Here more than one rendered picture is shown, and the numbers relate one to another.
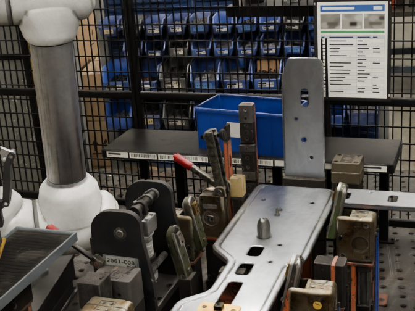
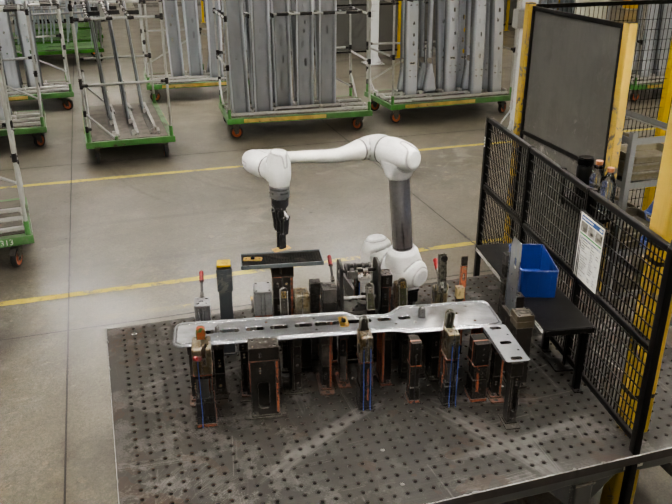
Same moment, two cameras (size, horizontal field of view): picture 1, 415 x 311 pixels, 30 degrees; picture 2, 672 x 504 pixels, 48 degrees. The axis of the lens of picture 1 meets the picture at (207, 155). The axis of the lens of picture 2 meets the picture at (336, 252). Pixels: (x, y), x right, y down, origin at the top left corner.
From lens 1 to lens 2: 2.56 m
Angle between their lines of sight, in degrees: 57
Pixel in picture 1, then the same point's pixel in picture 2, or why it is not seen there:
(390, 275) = (530, 398)
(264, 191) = (476, 304)
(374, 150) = (563, 320)
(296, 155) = (509, 295)
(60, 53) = (394, 184)
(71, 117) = (398, 217)
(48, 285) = not seen: hidden behind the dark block
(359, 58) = (590, 259)
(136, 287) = (329, 295)
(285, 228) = (435, 319)
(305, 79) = (516, 252)
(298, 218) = not seen: hidden behind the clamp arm
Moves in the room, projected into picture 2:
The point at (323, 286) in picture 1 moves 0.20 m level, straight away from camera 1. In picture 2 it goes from (365, 334) to (410, 326)
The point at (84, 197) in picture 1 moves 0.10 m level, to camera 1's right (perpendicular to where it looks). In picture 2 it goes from (398, 258) to (410, 266)
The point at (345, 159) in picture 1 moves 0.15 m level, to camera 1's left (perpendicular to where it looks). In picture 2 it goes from (520, 311) to (497, 297)
